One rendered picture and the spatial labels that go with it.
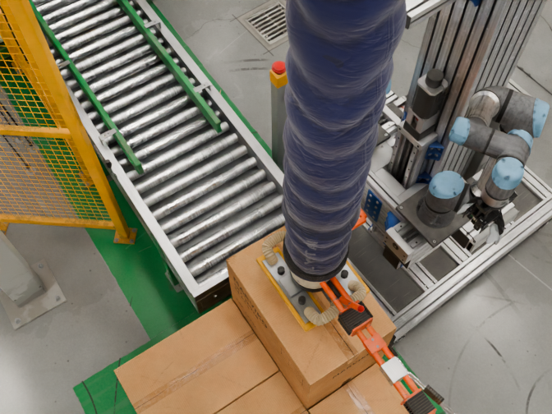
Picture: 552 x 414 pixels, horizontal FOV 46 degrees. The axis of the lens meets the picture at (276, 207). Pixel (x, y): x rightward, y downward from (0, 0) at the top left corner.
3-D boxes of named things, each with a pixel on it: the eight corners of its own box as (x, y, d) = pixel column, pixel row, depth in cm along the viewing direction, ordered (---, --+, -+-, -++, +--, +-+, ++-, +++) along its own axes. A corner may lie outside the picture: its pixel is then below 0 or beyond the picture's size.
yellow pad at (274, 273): (255, 260, 246) (255, 255, 241) (278, 247, 248) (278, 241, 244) (305, 333, 232) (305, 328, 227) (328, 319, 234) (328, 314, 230)
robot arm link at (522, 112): (457, 199, 250) (512, 81, 212) (494, 213, 247) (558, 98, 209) (450, 218, 242) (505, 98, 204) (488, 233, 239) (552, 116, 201)
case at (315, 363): (232, 296, 293) (225, 259, 258) (304, 252, 303) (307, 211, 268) (305, 409, 268) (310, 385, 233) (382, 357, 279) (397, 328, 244)
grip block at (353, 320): (335, 318, 224) (337, 312, 219) (358, 304, 227) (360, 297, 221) (350, 338, 221) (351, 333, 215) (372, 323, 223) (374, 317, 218)
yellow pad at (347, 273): (296, 236, 251) (297, 230, 246) (318, 224, 253) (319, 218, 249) (348, 305, 237) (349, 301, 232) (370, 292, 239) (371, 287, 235)
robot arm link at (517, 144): (499, 118, 178) (487, 148, 174) (540, 133, 176) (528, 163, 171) (491, 135, 185) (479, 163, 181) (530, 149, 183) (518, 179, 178)
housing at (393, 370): (378, 370, 215) (379, 365, 211) (393, 358, 217) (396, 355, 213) (390, 387, 212) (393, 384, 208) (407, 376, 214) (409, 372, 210)
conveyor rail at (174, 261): (7, 14, 399) (-4, -10, 382) (15, 11, 400) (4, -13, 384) (195, 309, 304) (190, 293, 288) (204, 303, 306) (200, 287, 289)
